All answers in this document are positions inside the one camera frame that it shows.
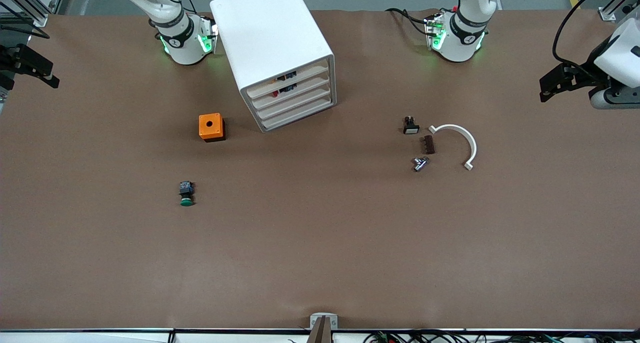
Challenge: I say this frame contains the grey metal bracket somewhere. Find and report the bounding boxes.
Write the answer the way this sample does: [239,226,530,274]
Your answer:
[309,312,339,331]

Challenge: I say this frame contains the white curved plastic clip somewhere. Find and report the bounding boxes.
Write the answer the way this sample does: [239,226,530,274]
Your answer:
[428,124,478,172]

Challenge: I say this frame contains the orange button enclosure box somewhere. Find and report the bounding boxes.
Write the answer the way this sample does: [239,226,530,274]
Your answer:
[198,112,226,143]

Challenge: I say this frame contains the aluminium frame profile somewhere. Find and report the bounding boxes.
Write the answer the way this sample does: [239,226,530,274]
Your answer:
[0,0,68,29]
[597,0,640,23]

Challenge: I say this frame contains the black arm base cable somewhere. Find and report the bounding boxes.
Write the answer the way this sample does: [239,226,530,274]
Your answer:
[385,7,432,37]

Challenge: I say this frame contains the white cabinet drawer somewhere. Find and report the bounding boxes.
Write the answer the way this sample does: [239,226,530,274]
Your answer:
[254,83,333,122]
[246,58,331,100]
[258,94,335,132]
[250,72,332,111]

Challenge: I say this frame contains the white drawer cabinet housing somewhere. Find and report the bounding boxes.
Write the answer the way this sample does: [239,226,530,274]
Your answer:
[209,0,337,133]

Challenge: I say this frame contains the black cable tangle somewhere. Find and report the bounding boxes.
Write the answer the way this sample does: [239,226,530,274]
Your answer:
[362,330,640,343]

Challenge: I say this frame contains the brown post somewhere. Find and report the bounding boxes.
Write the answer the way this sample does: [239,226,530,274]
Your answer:
[306,316,333,343]

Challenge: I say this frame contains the green push button switch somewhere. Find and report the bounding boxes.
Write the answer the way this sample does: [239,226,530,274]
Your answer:
[178,180,196,207]

